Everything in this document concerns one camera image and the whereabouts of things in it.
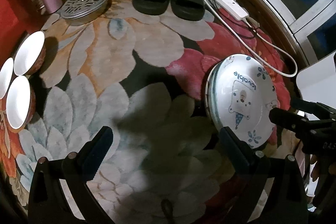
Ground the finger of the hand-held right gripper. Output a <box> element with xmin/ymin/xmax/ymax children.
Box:
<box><xmin>268</xmin><ymin>107</ymin><xmax>316</xmax><ymax>136</ymax></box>
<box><xmin>291</xmin><ymin>98</ymin><xmax>336</xmax><ymax>121</ymax></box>

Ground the round perforated metal tin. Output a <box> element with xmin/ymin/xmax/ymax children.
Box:
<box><xmin>61</xmin><ymin>0</ymin><xmax>109</xmax><ymax>22</ymax></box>

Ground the white power strip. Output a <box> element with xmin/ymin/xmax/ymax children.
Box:
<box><xmin>204</xmin><ymin>0</ymin><xmax>248</xmax><ymax>22</ymax></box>

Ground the white bear print plate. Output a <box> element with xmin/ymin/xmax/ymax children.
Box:
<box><xmin>207</xmin><ymin>61</ymin><xmax>223</xmax><ymax>130</ymax></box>
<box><xmin>210</xmin><ymin>54</ymin><xmax>277</xmax><ymax>149</ymax></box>

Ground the white leaf pattern plate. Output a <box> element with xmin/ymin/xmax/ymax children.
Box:
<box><xmin>205</xmin><ymin>67</ymin><xmax>218</xmax><ymax>122</ymax></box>

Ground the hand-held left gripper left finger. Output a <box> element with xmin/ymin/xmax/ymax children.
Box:
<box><xmin>28</xmin><ymin>126</ymin><xmax>114</xmax><ymax>224</ymax></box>

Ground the white chair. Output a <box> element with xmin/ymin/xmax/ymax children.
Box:
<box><xmin>296</xmin><ymin>51</ymin><xmax>336</xmax><ymax>121</ymax></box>

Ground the white bowl brown outside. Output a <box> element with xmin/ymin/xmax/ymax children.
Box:
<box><xmin>7</xmin><ymin>76</ymin><xmax>36</xmax><ymax>130</ymax></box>
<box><xmin>0</xmin><ymin>57</ymin><xmax>14</xmax><ymax>99</ymax></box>
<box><xmin>14</xmin><ymin>31</ymin><xmax>47</xmax><ymax>76</ymax></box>

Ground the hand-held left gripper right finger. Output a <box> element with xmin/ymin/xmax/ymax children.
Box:
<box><xmin>220</xmin><ymin>126</ymin><xmax>308</xmax><ymax>224</ymax></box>

